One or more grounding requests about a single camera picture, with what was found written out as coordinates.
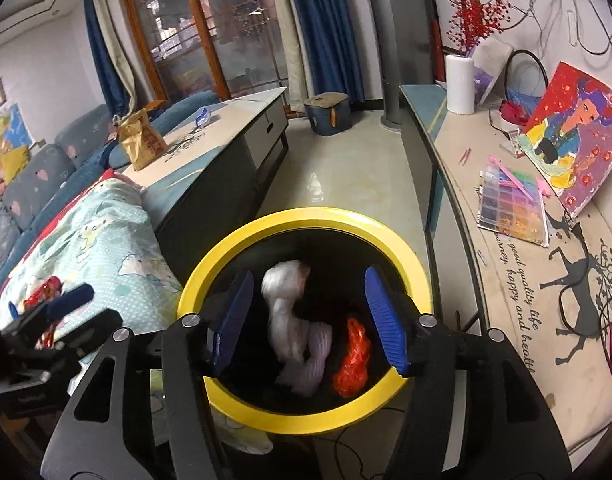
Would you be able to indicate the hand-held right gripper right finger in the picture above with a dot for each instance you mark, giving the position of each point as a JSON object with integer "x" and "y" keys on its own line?
{"x": 386, "y": 320}

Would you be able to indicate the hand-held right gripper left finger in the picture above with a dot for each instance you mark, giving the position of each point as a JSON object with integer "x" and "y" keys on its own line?
{"x": 230, "y": 320}

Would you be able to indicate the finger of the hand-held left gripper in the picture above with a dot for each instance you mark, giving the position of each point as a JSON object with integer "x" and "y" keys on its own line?
{"x": 28, "y": 320}
{"x": 70, "y": 300}

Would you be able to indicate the red snack wrapper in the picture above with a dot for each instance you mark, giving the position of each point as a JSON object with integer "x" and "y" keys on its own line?
{"x": 43, "y": 291}

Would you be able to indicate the orange red plastic bag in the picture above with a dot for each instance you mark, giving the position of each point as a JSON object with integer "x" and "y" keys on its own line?
{"x": 353, "y": 360}

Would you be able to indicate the white plastic bag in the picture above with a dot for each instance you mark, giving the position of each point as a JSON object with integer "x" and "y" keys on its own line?
{"x": 291, "y": 320}

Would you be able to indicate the yellow rimmed black trash bin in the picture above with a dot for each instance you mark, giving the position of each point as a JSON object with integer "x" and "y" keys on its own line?
{"x": 306, "y": 217}

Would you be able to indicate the cartoon cat printed blanket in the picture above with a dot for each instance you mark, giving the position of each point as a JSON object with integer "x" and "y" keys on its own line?
{"x": 100, "y": 250}

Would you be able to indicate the red quilt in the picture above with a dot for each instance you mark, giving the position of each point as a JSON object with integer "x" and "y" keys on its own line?
{"x": 68, "y": 212}

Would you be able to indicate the blue grey sofa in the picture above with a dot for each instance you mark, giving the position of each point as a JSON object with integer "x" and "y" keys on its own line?
{"x": 40, "y": 170}

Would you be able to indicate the bead organiser box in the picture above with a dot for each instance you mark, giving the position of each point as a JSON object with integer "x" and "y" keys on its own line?
{"x": 511, "y": 215}

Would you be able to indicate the golden snack bag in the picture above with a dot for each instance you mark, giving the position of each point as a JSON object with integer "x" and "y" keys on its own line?
{"x": 140, "y": 142}

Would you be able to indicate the pink tweezers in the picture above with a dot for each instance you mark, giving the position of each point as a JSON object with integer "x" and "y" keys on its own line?
{"x": 466, "y": 156}

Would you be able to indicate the pink plastic tray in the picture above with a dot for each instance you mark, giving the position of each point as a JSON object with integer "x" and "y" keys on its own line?
{"x": 518, "y": 177}

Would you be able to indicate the grey coffee table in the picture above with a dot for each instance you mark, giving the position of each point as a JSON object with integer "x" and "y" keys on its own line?
{"x": 225, "y": 125}

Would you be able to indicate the blue white wrapper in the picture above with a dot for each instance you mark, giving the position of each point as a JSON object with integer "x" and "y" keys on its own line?
{"x": 203, "y": 117}

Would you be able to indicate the blue storage stool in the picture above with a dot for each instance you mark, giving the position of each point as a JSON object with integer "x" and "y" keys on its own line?
{"x": 328, "y": 115}

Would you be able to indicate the beige sheer curtain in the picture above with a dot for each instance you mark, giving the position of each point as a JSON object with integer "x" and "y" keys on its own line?
{"x": 286, "y": 35}
{"x": 120, "y": 65}

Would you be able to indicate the blue curtain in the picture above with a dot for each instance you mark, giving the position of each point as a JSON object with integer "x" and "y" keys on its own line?
{"x": 103, "y": 60}
{"x": 326, "y": 25}

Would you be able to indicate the red cloth bundle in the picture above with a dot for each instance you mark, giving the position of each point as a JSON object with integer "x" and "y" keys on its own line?
{"x": 513, "y": 112}

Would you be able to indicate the white paper towel roll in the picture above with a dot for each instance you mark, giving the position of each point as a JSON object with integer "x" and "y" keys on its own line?
{"x": 459, "y": 85}

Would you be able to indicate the colourful picture book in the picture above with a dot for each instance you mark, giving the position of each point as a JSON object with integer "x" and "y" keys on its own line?
{"x": 576, "y": 140}

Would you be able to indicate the small purple canvas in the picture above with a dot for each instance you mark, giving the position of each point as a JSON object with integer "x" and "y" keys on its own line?
{"x": 491, "y": 80}

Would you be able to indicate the silver tower air conditioner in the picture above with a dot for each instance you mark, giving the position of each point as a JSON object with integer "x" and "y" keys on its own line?
{"x": 403, "y": 35}

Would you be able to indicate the wooden framed glass door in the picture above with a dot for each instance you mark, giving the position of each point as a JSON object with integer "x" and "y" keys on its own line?
{"x": 200, "y": 35}

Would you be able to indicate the red berry branch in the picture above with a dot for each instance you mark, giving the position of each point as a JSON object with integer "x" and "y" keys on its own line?
{"x": 476, "y": 20}

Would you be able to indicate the wall map poster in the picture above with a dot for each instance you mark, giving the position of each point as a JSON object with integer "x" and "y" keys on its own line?
{"x": 10, "y": 130}

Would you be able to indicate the white wall power strip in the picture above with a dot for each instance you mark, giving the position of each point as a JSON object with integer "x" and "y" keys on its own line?
{"x": 572, "y": 25}

